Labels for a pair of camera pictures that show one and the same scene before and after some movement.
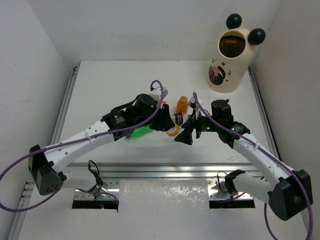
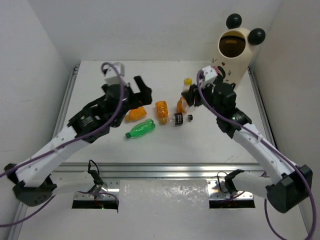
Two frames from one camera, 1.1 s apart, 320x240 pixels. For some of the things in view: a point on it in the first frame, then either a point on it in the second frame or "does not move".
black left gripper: [164, 117] -> [136, 92]
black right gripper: [185, 136] -> [193, 95]
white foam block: [163, 196] does not move
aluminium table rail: [158, 170] does not move
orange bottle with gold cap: [182, 105] does not move
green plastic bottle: [140, 131] does not move
